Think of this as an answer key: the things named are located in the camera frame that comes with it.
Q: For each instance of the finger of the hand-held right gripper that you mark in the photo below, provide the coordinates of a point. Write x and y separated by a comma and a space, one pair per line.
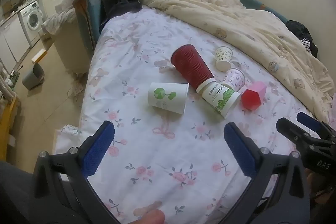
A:
311, 120
294, 132

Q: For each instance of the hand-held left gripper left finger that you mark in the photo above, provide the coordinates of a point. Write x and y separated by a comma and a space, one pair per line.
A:
98, 150

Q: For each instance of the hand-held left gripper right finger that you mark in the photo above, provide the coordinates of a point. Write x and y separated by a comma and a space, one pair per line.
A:
239, 151

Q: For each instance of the pink hexagonal plastic cup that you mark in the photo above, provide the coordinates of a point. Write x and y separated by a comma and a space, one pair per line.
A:
253, 96

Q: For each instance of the white cup green leaf label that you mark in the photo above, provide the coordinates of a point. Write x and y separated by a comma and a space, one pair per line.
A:
221, 98

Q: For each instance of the white cup pink prints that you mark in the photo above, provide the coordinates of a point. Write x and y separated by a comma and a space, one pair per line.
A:
234, 79

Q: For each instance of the white cup green tree print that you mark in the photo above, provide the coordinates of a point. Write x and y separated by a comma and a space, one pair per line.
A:
166, 98

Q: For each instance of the white cup small dark prints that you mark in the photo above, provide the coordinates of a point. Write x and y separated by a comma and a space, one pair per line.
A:
223, 58

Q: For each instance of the red ribbed paper cup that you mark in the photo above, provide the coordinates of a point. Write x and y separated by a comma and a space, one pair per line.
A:
193, 65

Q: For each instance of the person's left hand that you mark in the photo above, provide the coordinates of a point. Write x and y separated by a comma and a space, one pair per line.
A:
151, 217

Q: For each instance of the floral white bed sheet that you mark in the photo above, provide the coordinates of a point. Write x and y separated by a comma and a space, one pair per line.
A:
157, 150

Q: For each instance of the dark clothes with striped cloth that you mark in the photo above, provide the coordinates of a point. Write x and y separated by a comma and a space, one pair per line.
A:
302, 35

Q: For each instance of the grey trash bin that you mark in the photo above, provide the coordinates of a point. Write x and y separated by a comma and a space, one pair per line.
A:
32, 77

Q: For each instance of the cream bear print quilt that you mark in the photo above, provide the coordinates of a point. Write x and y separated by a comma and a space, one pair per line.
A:
249, 27

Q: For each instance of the small cardboard box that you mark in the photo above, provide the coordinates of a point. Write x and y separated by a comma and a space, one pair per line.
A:
39, 55

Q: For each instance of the cream sofa with floral cloth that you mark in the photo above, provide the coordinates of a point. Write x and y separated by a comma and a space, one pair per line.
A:
67, 40

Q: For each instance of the teal bed headboard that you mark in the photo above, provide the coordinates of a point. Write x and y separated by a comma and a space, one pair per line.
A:
260, 6

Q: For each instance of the white kitchen cabinet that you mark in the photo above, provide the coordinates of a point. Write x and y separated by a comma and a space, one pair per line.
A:
13, 40

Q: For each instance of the white washing machine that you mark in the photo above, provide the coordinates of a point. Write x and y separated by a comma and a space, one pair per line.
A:
31, 20

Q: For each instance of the yellow frame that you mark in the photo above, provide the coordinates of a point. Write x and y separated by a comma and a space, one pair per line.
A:
9, 119

